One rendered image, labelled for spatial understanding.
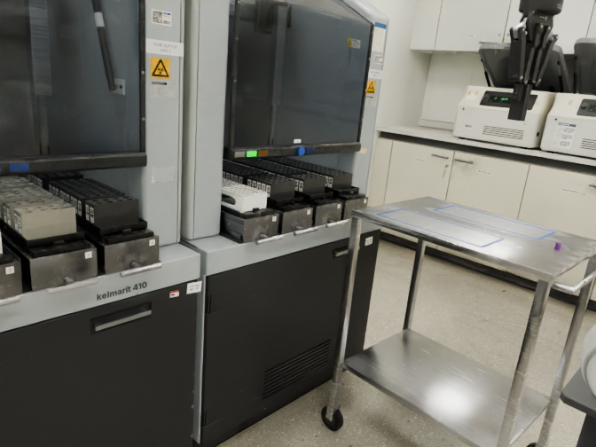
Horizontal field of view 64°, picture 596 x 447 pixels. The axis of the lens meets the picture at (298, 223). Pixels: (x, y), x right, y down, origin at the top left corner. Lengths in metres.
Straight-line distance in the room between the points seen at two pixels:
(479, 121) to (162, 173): 2.59
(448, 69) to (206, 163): 3.23
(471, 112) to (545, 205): 0.78
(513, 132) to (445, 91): 1.07
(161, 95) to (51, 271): 0.48
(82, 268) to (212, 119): 0.51
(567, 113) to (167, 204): 2.59
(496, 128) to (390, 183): 0.90
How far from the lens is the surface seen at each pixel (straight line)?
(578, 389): 1.06
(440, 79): 4.35
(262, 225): 1.41
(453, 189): 3.59
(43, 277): 1.12
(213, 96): 1.33
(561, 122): 3.33
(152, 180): 1.27
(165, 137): 1.26
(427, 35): 4.07
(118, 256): 1.17
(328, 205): 1.61
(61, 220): 1.18
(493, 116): 3.46
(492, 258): 1.29
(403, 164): 3.77
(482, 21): 3.89
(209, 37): 1.32
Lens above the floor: 1.20
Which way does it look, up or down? 17 degrees down
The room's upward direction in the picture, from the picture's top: 5 degrees clockwise
